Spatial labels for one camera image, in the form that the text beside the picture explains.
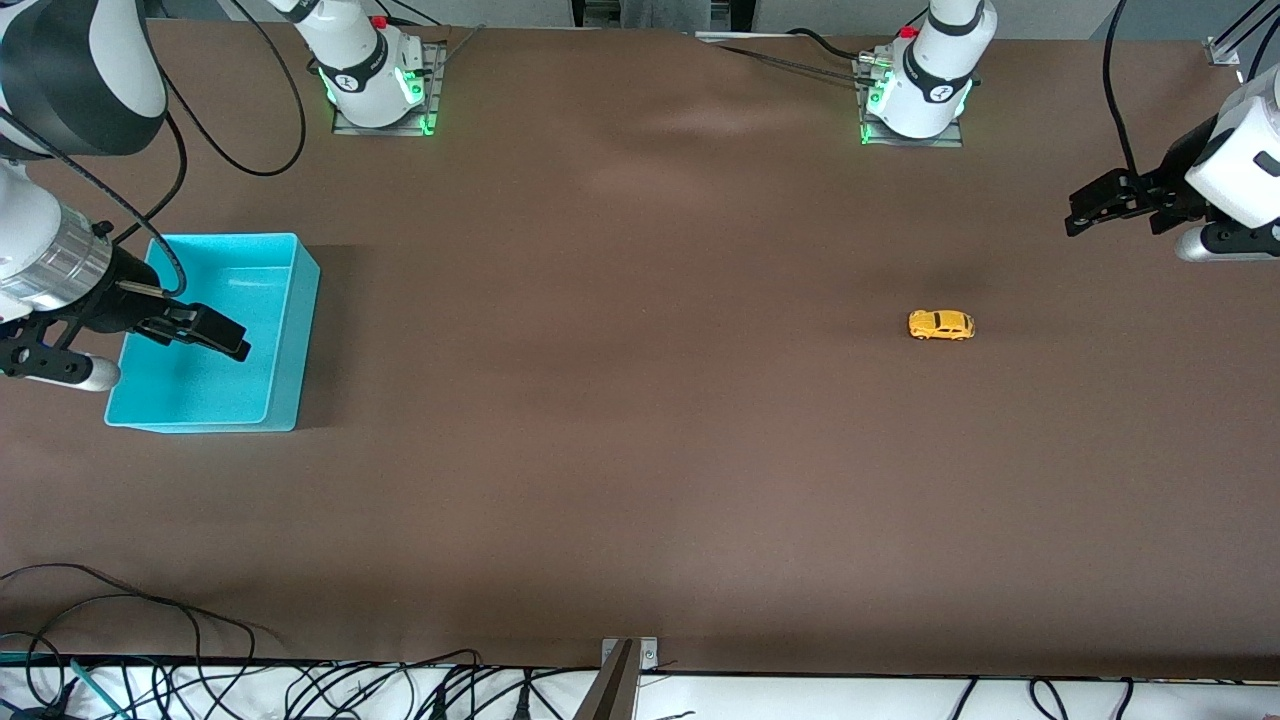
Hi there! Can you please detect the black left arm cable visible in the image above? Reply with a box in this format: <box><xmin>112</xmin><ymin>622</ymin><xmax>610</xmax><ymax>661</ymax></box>
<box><xmin>1103</xmin><ymin>0</ymin><xmax>1141</xmax><ymax>176</ymax></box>

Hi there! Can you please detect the thin grey base cable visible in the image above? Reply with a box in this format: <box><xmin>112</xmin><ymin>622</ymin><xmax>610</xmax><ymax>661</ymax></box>
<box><xmin>715</xmin><ymin>45</ymin><xmax>866</xmax><ymax>86</ymax></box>

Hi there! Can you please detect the black base power cable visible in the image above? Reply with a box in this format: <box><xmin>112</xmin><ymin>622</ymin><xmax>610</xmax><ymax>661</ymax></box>
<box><xmin>790</xmin><ymin>28</ymin><xmax>871</xmax><ymax>63</ymax></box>

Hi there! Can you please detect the coiled black cable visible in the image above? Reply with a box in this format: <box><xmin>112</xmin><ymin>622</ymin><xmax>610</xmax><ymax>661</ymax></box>
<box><xmin>0</xmin><ymin>630</ymin><xmax>76</xmax><ymax>720</ymax></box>

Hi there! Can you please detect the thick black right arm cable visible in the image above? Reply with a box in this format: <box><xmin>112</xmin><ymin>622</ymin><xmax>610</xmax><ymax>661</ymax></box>
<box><xmin>110</xmin><ymin>0</ymin><xmax>307</xmax><ymax>246</ymax></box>

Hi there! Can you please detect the yellow beetle toy car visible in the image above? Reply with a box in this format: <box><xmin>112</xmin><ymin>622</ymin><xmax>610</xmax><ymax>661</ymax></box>
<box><xmin>907</xmin><ymin>309</ymin><xmax>976</xmax><ymax>342</ymax></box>

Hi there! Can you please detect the tangled black cable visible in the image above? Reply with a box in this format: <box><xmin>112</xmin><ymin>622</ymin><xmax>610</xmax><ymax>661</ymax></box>
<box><xmin>285</xmin><ymin>650</ymin><xmax>483</xmax><ymax>720</ymax></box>

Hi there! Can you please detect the long thin black cable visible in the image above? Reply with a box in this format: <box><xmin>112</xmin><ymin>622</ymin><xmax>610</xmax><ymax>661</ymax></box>
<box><xmin>25</xmin><ymin>594</ymin><xmax>206</xmax><ymax>669</ymax></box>
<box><xmin>0</xmin><ymin>563</ymin><xmax>259</xmax><ymax>666</ymax></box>

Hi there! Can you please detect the teal cable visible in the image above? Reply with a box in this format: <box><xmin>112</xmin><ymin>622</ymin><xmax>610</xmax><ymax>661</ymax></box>
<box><xmin>68</xmin><ymin>657</ymin><xmax>131</xmax><ymax>720</ymax></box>

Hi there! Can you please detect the turquoise plastic bin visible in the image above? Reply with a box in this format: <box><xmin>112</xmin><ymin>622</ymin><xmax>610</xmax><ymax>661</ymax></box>
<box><xmin>104</xmin><ymin>232</ymin><xmax>322</xmax><ymax>434</ymax></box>

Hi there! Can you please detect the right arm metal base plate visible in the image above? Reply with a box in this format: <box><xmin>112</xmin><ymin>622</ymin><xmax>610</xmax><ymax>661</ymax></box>
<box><xmin>330</xmin><ymin>40</ymin><xmax>448</xmax><ymax>138</ymax></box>

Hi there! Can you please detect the silver table edge bracket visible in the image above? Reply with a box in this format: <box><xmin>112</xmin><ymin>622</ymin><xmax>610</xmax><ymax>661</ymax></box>
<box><xmin>602</xmin><ymin>637</ymin><xmax>659</xmax><ymax>671</ymax></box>

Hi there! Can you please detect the dark camera mount pole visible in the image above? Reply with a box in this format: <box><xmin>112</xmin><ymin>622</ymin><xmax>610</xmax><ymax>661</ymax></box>
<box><xmin>572</xmin><ymin>640</ymin><xmax>639</xmax><ymax>720</ymax></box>

